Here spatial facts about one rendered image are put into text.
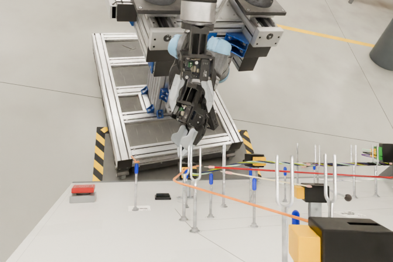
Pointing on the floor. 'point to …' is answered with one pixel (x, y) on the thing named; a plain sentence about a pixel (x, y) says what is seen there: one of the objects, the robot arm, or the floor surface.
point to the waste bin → (384, 49)
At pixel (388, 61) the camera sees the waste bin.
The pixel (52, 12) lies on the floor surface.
